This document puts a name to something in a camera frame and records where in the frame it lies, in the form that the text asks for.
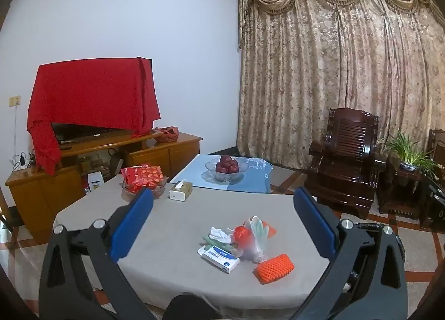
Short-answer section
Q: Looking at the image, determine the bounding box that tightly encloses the large orange foam net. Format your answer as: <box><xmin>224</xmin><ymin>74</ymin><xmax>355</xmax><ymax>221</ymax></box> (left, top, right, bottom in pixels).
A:
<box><xmin>253</xmin><ymin>254</ymin><xmax>295</xmax><ymax>285</ymax></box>

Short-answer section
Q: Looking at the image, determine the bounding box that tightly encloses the patterned beige curtain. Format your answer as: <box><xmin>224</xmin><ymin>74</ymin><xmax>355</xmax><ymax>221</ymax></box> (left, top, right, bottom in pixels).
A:
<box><xmin>236</xmin><ymin>0</ymin><xmax>445</xmax><ymax>182</ymax></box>

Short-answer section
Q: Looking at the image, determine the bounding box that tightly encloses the red printed packet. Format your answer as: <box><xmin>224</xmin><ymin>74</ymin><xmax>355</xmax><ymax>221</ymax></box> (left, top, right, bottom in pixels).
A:
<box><xmin>137</xmin><ymin>165</ymin><xmax>164</xmax><ymax>184</ymax></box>
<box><xmin>120</xmin><ymin>167</ymin><xmax>142</xmax><ymax>185</ymax></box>

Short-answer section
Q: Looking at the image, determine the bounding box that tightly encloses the red cloth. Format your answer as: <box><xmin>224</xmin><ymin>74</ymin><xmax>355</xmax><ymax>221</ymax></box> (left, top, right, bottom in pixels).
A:
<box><xmin>27</xmin><ymin>57</ymin><xmax>161</xmax><ymax>175</ymax></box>

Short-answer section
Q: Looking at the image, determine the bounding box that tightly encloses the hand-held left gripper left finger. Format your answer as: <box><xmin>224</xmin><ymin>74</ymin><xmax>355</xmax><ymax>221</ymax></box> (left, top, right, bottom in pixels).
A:
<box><xmin>38</xmin><ymin>187</ymin><xmax>157</xmax><ymax>320</ymax></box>

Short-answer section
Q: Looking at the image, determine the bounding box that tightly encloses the wooden television cabinet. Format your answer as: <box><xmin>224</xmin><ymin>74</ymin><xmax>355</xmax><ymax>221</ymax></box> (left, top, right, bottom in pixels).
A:
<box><xmin>5</xmin><ymin>131</ymin><xmax>203</xmax><ymax>244</ymax></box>

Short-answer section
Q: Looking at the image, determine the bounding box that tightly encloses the glass fruit bowl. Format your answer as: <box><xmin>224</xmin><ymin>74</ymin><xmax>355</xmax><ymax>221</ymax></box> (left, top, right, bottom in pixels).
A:
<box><xmin>202</xmin><ymin>159</ymin><xmax>249</xmax><ymax>182</ymax></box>

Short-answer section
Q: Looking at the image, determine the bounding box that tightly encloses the potted green plant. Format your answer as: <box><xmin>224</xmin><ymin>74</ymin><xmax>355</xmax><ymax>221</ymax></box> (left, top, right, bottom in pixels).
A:
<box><xmin>380</xmin><ymin>130</ymin><xmax>442</xmax><ymax>182</ymax></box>

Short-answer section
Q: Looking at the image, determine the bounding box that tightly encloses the dark wooden side table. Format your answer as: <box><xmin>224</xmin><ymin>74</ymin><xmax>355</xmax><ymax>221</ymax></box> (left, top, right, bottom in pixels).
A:
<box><xmin>377</xmin><ymin>155</ymin><xmax>426</xmax><ymax>220</ymax></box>

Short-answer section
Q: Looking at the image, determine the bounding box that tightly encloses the black trash bin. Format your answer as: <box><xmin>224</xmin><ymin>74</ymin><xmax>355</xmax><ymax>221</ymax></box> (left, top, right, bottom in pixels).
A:
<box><xmin>342</xmin><ymin>222</ymin><xmax>407</xmax><ymax>294</ymax></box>

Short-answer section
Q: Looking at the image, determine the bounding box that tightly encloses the power strip with plugs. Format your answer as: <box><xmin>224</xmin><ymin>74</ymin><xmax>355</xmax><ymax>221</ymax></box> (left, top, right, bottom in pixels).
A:
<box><xmin>12</xmin><ymin>153</ymin><xmax>35</xmax><ymax>170</ymax></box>

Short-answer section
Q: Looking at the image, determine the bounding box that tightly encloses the black television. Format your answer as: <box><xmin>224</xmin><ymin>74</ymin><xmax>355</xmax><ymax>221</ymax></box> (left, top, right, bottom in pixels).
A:
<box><xmin>51</xmin><ymin>58</ymin><xmax>153</xmax><ymax>147</ymax></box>

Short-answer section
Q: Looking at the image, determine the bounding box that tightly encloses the green cloth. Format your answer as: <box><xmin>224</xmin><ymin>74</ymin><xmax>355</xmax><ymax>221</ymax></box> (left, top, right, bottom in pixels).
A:
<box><xmin>202</xmin><ymin>234</ymin><xmax>238</xmax><ymax>255</ymax></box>

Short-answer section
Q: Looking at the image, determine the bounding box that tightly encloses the glass candy dish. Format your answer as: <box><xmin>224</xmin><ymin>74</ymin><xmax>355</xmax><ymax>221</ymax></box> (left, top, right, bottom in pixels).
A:
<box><xmin>121</xmin><ymin>176</ymin><xmax>169</xmax><ymax>201</ymax></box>

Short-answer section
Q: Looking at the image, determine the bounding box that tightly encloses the dark wooden armchair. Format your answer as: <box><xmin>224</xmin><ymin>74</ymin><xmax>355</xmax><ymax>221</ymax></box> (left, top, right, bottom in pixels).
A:
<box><xmin>419</xmin><ymin>129</ymin><xmax>445</xmax><ymax>234</ymax></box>
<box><xmin>304</xmin><ymin>108</ymin><xmax>386</xmax><ymax>220</ymax></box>

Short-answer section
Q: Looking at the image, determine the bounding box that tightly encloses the thin bluish plastic bag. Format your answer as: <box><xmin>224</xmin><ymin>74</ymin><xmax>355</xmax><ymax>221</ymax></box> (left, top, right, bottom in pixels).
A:
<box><xmin>238</xmin><ymin>233</ymin><xmax>271</xmax><ymax>262</ymax></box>

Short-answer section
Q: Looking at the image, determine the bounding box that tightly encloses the dark rounded object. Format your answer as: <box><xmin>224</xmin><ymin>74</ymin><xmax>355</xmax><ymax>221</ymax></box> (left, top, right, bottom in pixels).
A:
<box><xmin>163</xmin><ymin>293</ymin><xmax>223</xmax><ymax>320</ymax></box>

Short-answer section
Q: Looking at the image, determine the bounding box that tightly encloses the white cable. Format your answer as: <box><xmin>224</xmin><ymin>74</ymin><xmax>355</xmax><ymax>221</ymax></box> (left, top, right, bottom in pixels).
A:
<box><xmin>11</xmin><ymin>106</ymin><xmax>22</xmax><ymax>165</ymax></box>

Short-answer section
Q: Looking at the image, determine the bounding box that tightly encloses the white and blue medicine box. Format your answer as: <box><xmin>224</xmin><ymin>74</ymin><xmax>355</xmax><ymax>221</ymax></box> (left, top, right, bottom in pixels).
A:
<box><xmin>197</xmin><ymin>245</ymin><xmax>241</xmax><ymax>275</ymax></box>

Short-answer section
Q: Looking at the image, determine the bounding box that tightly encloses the black bag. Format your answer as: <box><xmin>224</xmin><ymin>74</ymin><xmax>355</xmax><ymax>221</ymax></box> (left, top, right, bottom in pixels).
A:
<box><xmin>108</xmin><ymin>148</ymin><xmax>124</xmax><ymax>177</ymax></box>

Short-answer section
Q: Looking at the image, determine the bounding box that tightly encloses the tissue box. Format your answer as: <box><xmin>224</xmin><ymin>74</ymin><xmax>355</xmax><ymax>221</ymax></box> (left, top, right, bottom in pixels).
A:
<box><xmin>169</xmin><ymin>181</ymin><xmax>193</xmax><ymax>201</ymax></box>

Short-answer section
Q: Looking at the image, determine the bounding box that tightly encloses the light blue table cloth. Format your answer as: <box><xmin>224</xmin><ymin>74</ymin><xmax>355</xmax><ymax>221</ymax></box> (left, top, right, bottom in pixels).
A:
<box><xmin>169</xmin><ymin>154</ymin><xmax>273</xmax><ymax>195</ymax></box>

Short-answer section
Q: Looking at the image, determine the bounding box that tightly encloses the pale rubber glove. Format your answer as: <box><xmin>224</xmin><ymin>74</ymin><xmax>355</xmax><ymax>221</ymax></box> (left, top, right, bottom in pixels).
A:
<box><xmin>249</xmin><ymin>216</ymin><xmax>269</xmax><ymax>248</ymax></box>

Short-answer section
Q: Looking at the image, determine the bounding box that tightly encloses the white tissue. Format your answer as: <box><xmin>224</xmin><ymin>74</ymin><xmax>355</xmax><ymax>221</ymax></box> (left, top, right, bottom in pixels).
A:
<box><xmin>209</xmin><ymin>226</ymin><xmax>232</xmax><ymax>243</ymax></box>

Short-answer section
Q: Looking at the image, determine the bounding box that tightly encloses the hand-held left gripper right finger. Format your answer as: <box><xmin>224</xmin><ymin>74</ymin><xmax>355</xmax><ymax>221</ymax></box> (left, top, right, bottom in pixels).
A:
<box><xmin>290</xmin><ymin>186</ymin><xmax>408</xmax><ymax>320</ymax></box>

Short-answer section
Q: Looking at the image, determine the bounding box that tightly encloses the red plastic bag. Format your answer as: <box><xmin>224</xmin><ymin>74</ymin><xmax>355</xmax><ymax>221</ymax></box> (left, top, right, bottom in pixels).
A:
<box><xmin>153</xmin><ymin>126</ymin><xmax>179</xmax><ymax>143</ymax></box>

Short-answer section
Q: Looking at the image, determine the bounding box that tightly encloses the red round item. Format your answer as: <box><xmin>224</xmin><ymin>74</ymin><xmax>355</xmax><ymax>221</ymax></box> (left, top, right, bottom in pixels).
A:
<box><xmin>232</xmin><ymin>225</ymin><xmax>253</xmax><ymax>248</ymax></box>

